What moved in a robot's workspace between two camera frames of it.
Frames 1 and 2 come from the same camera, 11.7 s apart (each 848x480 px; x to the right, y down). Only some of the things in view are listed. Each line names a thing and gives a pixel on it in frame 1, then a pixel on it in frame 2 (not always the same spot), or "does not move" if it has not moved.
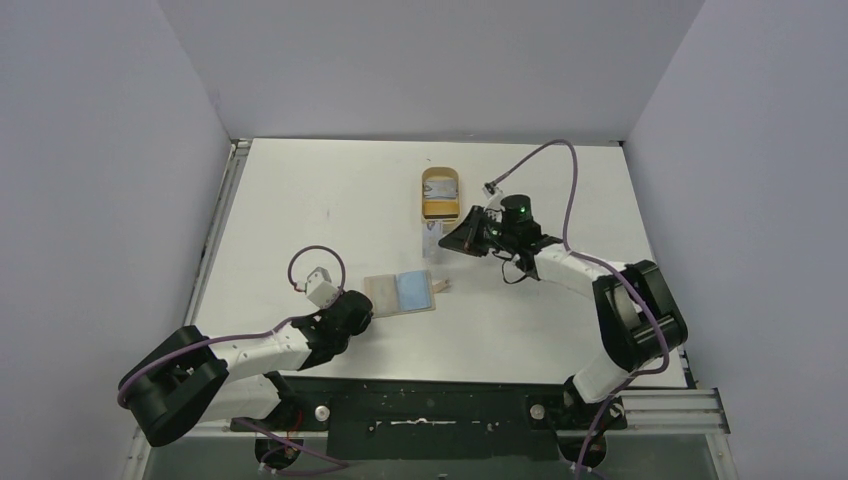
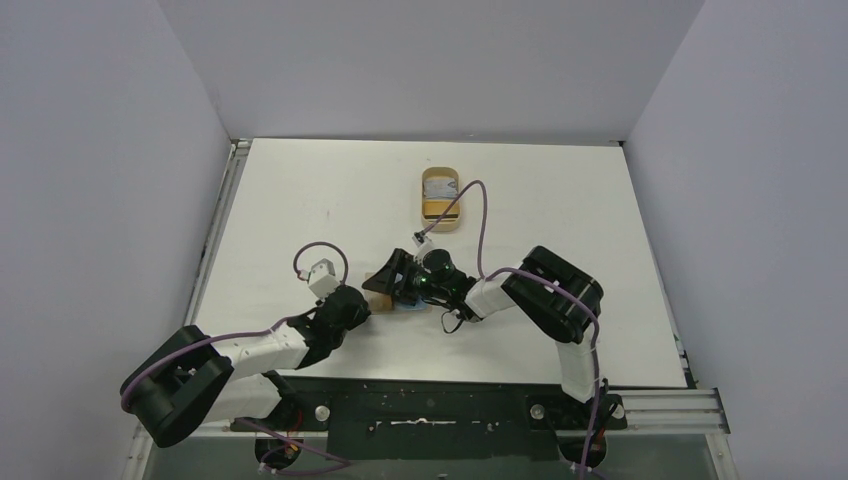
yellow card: [441, 209] does not move
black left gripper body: [343, 342] does not move
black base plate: [433, 418] does not move
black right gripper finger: [469, 237] to [389, 279]
